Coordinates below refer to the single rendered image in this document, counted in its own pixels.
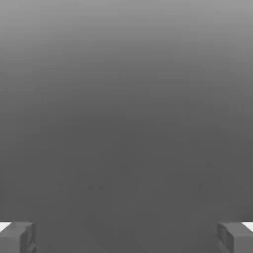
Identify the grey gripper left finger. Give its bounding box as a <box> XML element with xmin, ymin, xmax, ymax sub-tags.
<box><xmin>0</xmin><ymin>221</ymin><xmax>38</xmax><ymax>253</ymax></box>

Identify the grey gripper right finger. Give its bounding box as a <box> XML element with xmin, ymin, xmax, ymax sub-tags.
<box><xmin>216</xmin><ymin>221</ymin><xmax>253</xmax><ymax>253</ymax></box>

